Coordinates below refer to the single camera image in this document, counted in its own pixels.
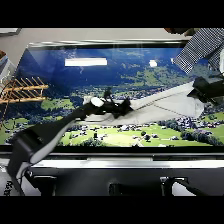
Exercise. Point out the silver frame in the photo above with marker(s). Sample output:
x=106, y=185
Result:
x=116, y=163

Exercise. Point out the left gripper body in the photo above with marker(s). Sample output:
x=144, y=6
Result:
x=119, y=108

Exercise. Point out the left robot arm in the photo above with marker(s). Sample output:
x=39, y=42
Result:
x=43, y=135

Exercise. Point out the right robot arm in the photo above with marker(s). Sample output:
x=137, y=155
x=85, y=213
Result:
x=188, y=188

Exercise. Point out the white garment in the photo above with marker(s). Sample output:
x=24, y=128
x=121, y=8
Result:
x=160, y=106

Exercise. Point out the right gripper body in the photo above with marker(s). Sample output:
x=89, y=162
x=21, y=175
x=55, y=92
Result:
x=206, y=89

